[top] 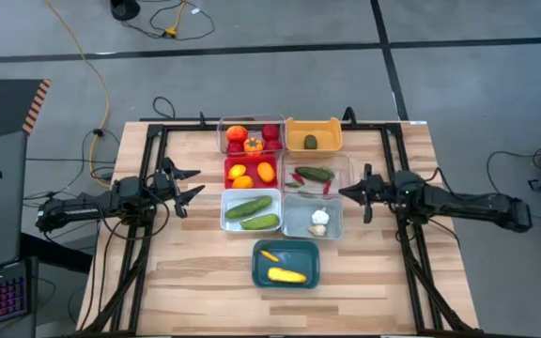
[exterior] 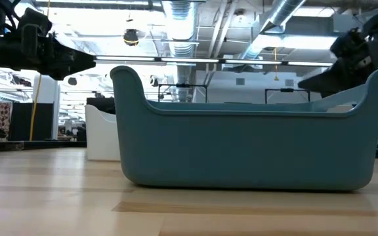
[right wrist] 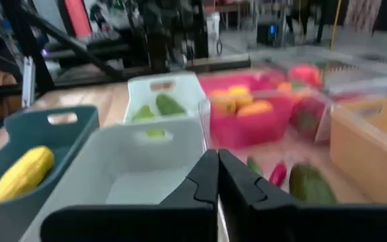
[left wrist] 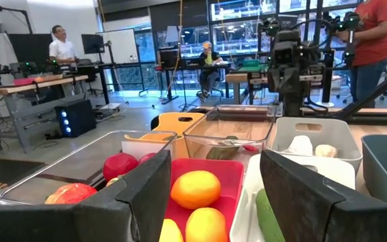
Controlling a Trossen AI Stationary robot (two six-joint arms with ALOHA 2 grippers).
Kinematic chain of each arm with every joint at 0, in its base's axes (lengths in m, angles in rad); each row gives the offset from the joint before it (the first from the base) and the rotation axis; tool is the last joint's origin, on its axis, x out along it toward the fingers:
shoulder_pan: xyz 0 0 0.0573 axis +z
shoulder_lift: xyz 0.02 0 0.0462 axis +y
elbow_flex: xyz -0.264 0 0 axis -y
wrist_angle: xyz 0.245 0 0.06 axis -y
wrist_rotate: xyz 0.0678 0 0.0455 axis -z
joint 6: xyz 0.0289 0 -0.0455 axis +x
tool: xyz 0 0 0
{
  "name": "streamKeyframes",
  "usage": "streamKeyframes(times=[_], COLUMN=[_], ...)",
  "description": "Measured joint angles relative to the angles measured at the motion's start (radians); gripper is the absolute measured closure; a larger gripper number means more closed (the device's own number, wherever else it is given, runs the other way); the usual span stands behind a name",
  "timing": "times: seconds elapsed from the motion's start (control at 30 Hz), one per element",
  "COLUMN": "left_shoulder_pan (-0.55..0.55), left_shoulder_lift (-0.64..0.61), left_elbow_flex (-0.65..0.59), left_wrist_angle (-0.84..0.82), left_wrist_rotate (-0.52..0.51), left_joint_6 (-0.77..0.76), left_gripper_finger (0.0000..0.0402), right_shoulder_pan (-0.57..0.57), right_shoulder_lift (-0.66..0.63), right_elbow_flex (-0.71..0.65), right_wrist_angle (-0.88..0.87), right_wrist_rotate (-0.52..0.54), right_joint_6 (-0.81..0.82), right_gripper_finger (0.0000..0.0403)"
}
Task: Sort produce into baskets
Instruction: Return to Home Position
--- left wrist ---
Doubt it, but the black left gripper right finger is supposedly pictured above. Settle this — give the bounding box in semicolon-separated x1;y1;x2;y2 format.
259;149;387;242

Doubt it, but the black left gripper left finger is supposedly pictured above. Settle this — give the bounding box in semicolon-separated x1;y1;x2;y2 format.
0;149;173;242

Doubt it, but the red yellow peach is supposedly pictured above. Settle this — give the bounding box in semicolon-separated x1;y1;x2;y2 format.
105;175;120;188

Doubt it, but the light green cucumber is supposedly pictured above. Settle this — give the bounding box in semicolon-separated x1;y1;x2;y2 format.
255;188;287;242

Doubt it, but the yellow squash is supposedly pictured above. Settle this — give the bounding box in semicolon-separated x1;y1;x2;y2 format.
159;218;185;242

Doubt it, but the red apple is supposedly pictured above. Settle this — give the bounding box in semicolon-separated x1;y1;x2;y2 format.
102;152;140;183

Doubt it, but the red tomato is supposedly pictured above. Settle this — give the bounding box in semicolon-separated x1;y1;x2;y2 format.
138;152;157;165

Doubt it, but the white garlic bulb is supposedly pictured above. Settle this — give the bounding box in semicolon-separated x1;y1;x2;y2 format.
314;144;339;159

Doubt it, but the white cloth bag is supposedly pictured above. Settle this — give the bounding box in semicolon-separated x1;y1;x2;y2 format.
282;134;314;157

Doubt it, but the orange citrus fruit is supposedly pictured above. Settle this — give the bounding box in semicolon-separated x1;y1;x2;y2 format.
170;169;222;210

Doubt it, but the orange yellow mango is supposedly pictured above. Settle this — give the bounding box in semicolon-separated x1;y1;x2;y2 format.
184;206;229;242

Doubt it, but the wooden side table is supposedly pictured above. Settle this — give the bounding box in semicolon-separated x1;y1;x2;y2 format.
225;72;270;106

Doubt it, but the white plastic basket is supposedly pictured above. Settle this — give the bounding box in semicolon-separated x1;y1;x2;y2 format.
229;153;357;242

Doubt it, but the clear plastic bin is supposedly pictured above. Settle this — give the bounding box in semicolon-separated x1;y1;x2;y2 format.
0;130;177;206
182;104;277;166

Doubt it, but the grey plastic basket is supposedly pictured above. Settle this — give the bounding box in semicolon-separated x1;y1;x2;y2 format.
267;116;363;174

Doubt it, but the person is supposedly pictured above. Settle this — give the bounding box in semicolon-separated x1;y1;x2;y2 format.
197;40;225;102
335;0;387;109
48;24;79;67

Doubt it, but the teal plastic basket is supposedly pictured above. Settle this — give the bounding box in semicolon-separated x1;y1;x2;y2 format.
360;134;387;206

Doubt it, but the pink plastic basket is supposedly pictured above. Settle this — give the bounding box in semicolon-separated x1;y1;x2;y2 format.
164;157;246;242

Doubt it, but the orange plastic basket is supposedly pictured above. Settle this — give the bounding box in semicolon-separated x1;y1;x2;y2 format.
124;112;206;159

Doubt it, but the black computer tower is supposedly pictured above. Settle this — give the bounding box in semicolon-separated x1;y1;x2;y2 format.
53;98;97;138

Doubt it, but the black hazard striped floor mat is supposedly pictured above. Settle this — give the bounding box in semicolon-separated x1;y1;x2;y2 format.
0;156;48;190

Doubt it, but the wooden workbench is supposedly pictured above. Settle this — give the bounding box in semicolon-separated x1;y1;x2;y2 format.
0;74;89;154

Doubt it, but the whiteboard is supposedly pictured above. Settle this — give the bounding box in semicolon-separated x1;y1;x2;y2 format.
95;28;139;65

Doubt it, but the black desk monitor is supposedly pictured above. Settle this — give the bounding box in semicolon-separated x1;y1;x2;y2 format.
81;33;106;55

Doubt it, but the black partition panel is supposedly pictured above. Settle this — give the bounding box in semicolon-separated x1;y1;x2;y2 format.
7;32;54;68

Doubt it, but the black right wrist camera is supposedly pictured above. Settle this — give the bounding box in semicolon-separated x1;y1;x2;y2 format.
272;30;302;65

